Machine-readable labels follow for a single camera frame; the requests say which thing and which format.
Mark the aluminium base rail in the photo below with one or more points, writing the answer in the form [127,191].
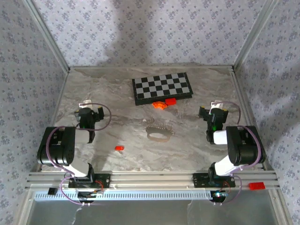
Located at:
[152,179]

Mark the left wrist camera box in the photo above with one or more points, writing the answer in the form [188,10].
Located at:
[86,102]

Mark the small red key tag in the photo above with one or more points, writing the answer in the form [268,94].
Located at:
[119,148]

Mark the grey metal sheet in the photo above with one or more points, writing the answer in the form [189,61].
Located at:
[152,213]

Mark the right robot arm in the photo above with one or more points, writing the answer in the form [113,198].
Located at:
[243,145]

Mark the controller circuit board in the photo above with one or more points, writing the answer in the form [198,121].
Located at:
[90,195]
[219,195]

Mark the flat red plastic block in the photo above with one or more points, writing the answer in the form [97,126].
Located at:
[256,185]

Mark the small red plastic block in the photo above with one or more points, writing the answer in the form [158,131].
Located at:
[171,101]

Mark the right controller circuit board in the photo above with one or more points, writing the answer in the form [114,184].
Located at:
[219,195]

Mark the orange curved plastic piece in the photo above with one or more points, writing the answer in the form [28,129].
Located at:
[159,105]

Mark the aluminium corner post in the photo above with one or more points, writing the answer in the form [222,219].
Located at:
[48,35]
[254,35]

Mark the small black box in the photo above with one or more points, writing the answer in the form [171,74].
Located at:
[52,191]

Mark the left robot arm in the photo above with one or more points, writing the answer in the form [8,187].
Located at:
[58,150]

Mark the left controller circuit board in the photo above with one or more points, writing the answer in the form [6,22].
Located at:
[90,195]

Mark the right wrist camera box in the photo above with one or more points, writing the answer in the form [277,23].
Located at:
[216,104]

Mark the black grey chessboard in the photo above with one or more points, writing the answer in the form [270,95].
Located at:
[161,86]

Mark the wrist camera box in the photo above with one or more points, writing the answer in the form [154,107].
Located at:
[216,104]
[86,102]

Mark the aluminium side rail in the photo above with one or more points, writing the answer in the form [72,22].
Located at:
[52,117]
[247,117]

